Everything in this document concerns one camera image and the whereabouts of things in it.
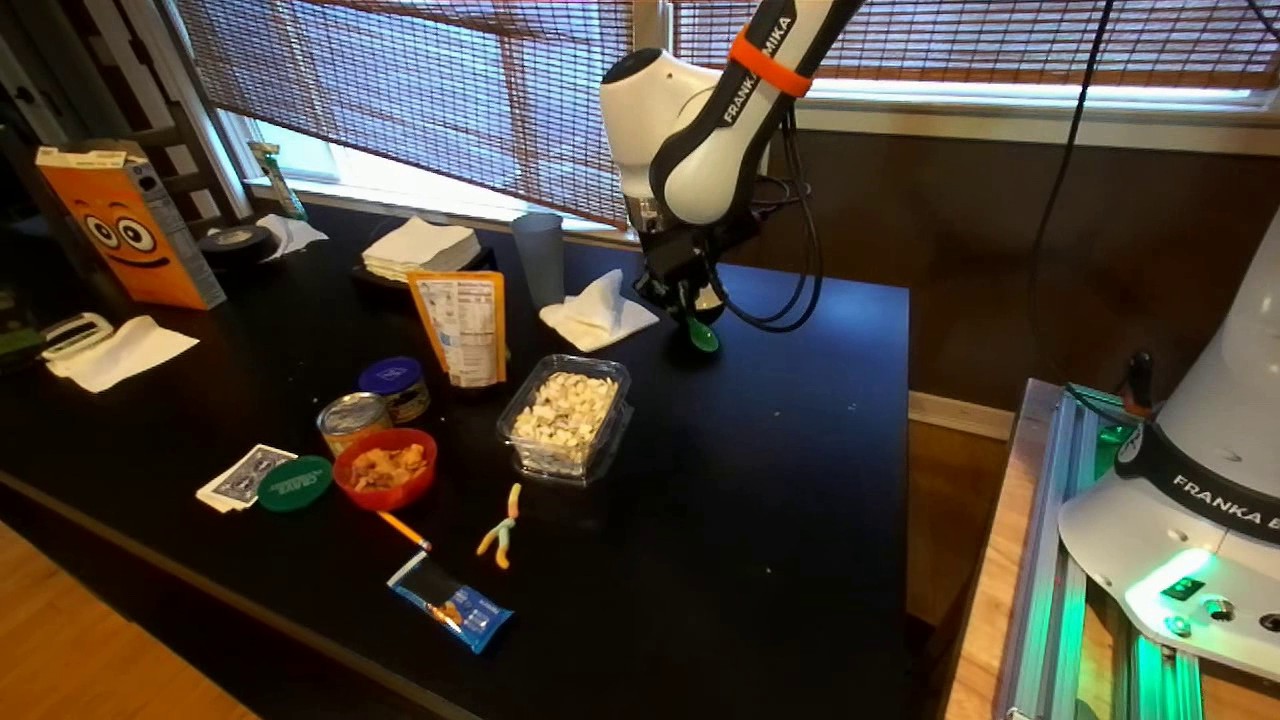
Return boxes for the flat white paper napkin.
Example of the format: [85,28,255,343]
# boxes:
[36,311,206,394]

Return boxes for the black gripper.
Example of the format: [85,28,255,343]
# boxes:
[635,224,735,326]

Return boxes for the jar with blue lid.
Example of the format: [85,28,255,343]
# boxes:
[358,353,433,426]

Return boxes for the translucent grey plastic cup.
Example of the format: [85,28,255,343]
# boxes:
[513,208,573,311]

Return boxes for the orange strap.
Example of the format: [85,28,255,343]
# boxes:
[729,30,816,100]

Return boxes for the crumpled white napkin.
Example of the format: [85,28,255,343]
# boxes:
[537,264,666,354]

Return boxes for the tall orange carton with face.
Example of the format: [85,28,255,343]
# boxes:
[32,141,234,315]

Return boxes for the white napkin under disc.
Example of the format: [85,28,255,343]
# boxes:
[252,210,334,264]

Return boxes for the blue snack bar wrapper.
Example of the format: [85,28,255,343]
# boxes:
[383,547,517,656]

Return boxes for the playing card pack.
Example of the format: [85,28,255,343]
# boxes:
[191,438,299,514]

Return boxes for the thin orange stick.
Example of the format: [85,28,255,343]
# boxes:
[376,508,435,551]

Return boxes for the red round bowl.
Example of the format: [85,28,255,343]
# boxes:
[334,422,442,514]

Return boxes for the black round disc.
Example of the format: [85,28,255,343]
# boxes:
[197,220,278,259]

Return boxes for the white plastic bottle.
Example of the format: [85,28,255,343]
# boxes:
[403,268,513,392]

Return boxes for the green plastic spoon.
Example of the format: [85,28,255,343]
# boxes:
[674,311,729,359]

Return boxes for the bamboo window blinds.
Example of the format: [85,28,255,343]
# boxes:
[173,0,1280,231]

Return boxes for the clear rectangular plastic container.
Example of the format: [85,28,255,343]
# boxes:
[497,353,635,487]

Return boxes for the pale seeds pile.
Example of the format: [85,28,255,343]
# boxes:
[513,366,625,462]

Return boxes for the stack of white napkins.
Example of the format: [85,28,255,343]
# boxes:
[358,215,487,286]

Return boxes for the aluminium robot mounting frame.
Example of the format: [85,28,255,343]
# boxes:
[991,376,1280,720]

